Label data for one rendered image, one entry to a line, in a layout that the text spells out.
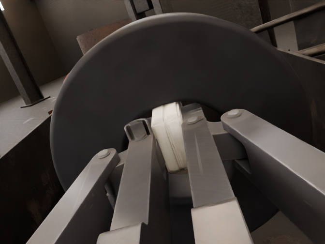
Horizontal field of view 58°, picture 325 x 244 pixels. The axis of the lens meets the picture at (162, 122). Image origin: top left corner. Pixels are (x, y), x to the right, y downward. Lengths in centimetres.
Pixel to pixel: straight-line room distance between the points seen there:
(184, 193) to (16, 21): 1111
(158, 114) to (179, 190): 6
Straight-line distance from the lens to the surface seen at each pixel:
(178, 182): 21
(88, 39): 289
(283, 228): 26
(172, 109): 15
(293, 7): 57
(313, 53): 48
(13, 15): 1127
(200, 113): 16
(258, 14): 318
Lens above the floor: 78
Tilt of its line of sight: 19 degrees down
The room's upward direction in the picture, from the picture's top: 20 degrees counter-clockwise
